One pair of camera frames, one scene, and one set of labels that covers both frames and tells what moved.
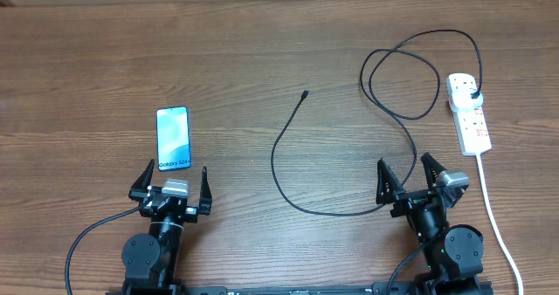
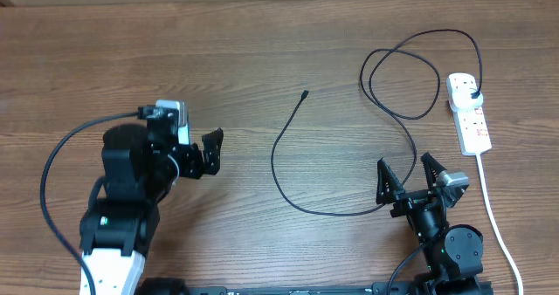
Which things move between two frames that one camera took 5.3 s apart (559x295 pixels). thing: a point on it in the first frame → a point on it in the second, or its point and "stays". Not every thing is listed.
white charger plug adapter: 461,99 stays
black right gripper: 409,200 stays
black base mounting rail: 401,288 stays
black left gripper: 190,213 → 194,167
